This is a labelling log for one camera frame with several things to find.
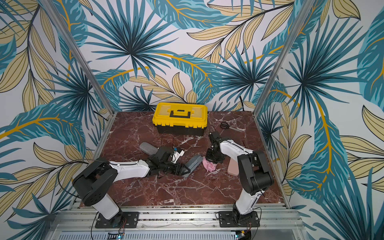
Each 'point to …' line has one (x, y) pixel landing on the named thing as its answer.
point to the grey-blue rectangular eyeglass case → (192, 163)
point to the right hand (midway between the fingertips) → (210, 160)
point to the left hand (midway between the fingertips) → (186, 172)
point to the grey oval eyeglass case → (148, 149)
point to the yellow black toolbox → (180, 118)
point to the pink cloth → (209, 166)
